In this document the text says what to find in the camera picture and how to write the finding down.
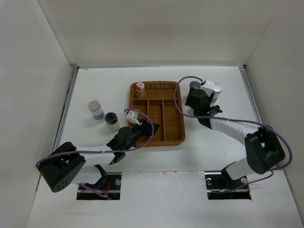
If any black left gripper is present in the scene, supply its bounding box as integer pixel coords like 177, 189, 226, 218
123, 118, 159, 152

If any pink cap spice bottle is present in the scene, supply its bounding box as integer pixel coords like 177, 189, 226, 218
136, 82, 145, 99

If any silver cap blue label bottle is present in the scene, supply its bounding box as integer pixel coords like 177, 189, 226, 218
88, 100, 105, 123

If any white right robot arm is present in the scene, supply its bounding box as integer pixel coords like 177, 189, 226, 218
185, 89, 285, 188

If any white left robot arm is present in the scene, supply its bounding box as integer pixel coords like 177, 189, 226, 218
36, 119, 160, 193

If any brown wicker tray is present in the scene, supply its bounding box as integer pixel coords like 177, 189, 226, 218
129, 81, 186, 147

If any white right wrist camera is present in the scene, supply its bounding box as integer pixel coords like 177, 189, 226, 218
201, 80, 216, 96

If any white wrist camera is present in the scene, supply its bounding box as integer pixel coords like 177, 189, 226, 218
201, 80, 216, 96
126, 110, 140, 125

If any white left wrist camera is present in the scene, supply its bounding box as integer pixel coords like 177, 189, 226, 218
126, 110, 140, 125

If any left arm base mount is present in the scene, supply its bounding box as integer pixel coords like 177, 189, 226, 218
76, 164, 122, 200

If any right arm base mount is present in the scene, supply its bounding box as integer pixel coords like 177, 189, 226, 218
205, 171, 251, 200

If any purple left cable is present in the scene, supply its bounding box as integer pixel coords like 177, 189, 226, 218
35, 108, 155, 198

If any purple cable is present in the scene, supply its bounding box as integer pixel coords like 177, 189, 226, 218
174, 76, 293, 194
35, 108, 155, 198

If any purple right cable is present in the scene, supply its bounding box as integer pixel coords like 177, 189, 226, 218
174, 76, 293, 194

